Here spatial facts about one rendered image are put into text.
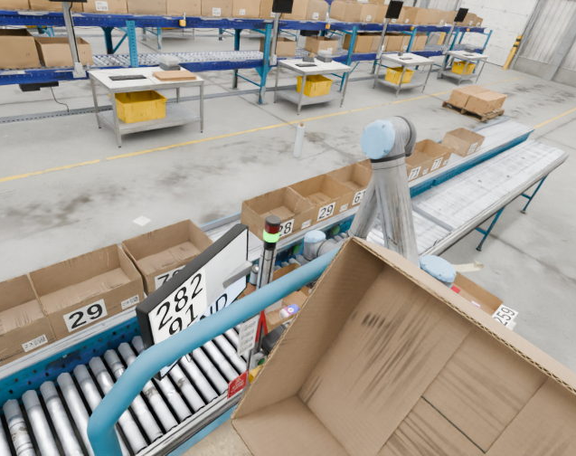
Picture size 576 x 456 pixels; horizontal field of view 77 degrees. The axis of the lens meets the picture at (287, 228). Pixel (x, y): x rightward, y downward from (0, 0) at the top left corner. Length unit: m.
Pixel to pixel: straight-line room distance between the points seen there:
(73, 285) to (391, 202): 1.56
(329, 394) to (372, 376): 0.08
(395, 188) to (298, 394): 0.80
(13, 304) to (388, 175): 1.71
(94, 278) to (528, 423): 1.89
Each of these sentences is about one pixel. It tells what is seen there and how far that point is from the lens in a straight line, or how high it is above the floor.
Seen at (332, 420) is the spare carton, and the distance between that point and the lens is 0.64.
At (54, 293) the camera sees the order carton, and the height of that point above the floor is 0.89.
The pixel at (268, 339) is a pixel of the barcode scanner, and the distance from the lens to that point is 1.54.
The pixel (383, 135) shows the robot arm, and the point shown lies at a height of 1.92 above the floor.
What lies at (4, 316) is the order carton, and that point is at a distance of 2.06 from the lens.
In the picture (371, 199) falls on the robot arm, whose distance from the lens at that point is 1.50.
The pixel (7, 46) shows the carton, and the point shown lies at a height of 1.04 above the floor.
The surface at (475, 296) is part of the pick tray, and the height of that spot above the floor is 0.77.
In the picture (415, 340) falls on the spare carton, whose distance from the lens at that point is 0.57.
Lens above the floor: 2.32
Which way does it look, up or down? 36 degrees down
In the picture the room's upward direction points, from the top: 10 degrees clockwise
